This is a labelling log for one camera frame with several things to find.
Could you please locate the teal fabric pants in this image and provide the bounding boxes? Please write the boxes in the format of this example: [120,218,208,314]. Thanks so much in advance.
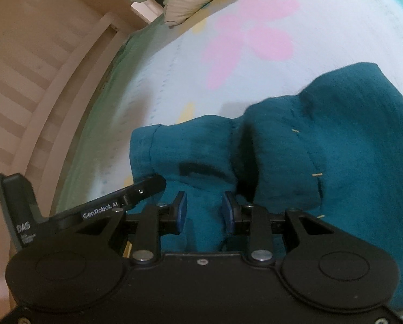
[130,63,403,310]

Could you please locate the white floral bed sheet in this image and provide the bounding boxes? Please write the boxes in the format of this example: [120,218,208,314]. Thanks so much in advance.
[53,0,403,212]

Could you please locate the wooden bed frame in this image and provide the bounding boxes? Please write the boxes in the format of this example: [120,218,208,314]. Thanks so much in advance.
[0,0,145,318]

